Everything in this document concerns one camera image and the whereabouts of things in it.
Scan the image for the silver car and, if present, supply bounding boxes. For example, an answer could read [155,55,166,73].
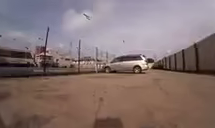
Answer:
[102,53,150,75]

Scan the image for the low pale buildings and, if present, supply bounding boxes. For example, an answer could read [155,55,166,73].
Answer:
[54,54,108,71]

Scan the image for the sandy dirt ground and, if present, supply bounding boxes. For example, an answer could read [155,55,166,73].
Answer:
[0,69,215,128]

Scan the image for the white truck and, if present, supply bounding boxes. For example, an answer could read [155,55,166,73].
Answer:
[34,53,57,69]

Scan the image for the white bus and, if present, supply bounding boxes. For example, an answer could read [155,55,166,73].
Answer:
[0,46,37,69]

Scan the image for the wire fence with poles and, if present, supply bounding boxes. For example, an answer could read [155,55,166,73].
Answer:
[0,26,110,78]

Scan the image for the grey panel wall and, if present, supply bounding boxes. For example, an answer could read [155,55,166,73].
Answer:
[152,29,215,75]

